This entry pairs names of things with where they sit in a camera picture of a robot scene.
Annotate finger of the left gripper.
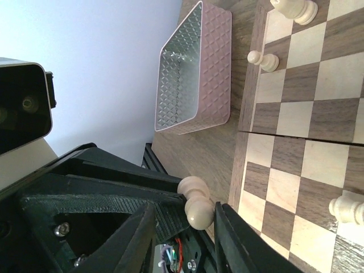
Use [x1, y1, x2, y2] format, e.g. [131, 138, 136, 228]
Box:
[51, 143, 184, 199]

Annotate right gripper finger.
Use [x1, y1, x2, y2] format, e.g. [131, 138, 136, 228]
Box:
[214, 202, 301, 273]

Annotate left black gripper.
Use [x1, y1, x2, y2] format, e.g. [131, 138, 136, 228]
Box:
[20, 189, 216, 272]

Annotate light pawn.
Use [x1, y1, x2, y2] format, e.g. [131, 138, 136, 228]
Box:
[177, 176, 214, 230]

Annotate light chess piece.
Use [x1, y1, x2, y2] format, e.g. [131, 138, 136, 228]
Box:
[247, 50, 279, 72]

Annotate wooden chess board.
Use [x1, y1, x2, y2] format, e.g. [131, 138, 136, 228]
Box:
[229, 1, 363, 272]

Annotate left metal tray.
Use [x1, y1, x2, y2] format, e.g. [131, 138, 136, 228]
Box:
[155, 1, 232, 135]

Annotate black frame posts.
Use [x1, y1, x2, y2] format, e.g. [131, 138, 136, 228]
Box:
[141, 143, 168, 175]

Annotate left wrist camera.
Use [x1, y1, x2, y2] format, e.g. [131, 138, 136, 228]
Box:
[1, 57, 56, 155]

